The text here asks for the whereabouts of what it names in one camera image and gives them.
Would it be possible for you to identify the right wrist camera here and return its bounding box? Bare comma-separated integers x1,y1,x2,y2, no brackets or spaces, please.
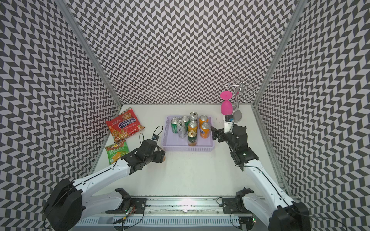
224,115,234,133

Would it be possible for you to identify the green can back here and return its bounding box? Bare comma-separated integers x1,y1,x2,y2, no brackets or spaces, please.
182,116,190,130

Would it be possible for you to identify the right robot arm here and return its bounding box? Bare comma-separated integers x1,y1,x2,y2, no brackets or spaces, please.
211,125,311,231

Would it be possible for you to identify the red candy bag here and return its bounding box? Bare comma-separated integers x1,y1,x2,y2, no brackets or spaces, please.
106,107,145,143

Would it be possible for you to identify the white patterned can back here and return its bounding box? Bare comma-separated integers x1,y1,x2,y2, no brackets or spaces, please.
189,111,198,122

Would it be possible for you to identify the green snack bag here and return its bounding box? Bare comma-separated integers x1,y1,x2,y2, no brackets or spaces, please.
105,141,130,165

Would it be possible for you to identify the green gold-top can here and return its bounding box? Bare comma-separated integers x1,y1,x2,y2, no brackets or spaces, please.
188,131,198,146

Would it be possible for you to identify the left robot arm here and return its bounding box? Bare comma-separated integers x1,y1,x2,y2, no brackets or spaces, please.
42,139,165,231

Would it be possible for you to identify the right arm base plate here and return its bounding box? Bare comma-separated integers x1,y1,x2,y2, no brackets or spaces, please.
221,198,252,214

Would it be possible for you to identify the orange fanta can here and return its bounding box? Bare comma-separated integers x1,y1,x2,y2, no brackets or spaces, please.
188,121,198,133
200,122,211,139
198,115,209,128

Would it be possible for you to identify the silver tall can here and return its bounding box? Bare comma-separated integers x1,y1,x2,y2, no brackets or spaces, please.
176,120,187,139

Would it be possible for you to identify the orange Fanta can right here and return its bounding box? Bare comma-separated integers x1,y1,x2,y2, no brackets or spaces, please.
200,122,211,139

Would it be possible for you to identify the lilac plastic basket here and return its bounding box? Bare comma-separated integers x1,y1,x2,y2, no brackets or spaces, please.
162,116,215,152

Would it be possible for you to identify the pink wine glass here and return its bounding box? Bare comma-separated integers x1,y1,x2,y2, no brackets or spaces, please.
220,90,233,116

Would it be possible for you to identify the orange Fanta can middle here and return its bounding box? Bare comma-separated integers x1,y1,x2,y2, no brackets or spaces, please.
188,121,198,133

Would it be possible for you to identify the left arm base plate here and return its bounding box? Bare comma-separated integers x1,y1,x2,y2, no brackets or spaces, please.
106,198,147,215

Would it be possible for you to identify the orange Fanta can back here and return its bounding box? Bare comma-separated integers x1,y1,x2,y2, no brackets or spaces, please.
198,115,209,128

